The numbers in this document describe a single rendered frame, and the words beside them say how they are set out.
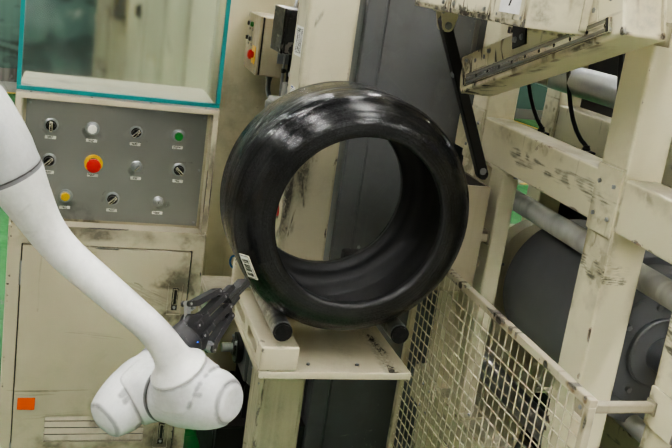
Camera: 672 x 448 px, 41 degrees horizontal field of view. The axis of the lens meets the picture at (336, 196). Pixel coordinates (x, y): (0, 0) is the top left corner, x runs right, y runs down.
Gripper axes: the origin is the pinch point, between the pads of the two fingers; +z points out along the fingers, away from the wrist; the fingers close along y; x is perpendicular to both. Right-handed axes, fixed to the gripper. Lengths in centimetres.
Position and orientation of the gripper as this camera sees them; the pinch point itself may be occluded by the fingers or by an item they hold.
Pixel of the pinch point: (235, 290)
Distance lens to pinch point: 190.8
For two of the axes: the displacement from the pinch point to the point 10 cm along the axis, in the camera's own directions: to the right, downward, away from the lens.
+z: 4.9, -4.9, 7.2
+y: 3.6, 8.7, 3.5
